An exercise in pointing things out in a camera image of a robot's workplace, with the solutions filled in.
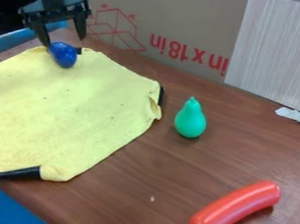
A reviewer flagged red toy sausage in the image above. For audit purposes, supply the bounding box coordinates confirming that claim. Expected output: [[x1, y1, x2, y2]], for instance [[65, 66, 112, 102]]
[[186, 174, 284, 224]]

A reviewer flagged blue oval toy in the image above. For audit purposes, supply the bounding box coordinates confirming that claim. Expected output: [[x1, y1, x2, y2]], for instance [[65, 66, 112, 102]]
[[45, 40, 81, 70]]

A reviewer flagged green toy pear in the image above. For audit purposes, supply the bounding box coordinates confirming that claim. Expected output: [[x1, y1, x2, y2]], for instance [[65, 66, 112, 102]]
[[171, 94, 211, 140]]

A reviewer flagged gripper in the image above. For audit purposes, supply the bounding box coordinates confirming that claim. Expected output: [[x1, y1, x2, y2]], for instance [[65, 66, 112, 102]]
[[15, 0, 94, 51]]

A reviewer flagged yellow cloth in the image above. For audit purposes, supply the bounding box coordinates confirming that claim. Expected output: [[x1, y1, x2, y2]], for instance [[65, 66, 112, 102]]
[[0, 39, 170, 197]]

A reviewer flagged white board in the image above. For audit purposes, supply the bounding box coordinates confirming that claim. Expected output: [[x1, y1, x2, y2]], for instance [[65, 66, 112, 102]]
[[219, 0, 300, 117]]

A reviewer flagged cardboard box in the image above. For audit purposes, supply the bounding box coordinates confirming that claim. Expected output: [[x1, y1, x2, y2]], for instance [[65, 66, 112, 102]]
[[60, 0, 252, 85]]

